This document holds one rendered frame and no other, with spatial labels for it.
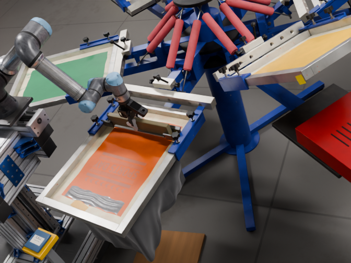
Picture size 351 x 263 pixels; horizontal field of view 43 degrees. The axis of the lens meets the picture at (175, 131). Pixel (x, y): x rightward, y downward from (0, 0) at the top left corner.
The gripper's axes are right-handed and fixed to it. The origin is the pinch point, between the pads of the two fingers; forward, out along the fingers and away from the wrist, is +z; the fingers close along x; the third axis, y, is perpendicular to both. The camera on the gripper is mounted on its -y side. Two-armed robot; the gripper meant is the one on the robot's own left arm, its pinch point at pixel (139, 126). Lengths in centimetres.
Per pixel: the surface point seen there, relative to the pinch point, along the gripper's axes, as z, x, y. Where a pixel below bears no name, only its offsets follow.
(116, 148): 5.3, 14.5, 8.8
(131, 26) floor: 101, -224, 207
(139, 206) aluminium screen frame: 2, 45, -29
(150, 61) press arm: 8, -61, 36
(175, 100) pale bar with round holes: -1.2, -21.8, -11.3
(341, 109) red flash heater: -9, -24, -101
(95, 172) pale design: 5.2, 32.4, 10.3
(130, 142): 5.3, 8.7, 3.2
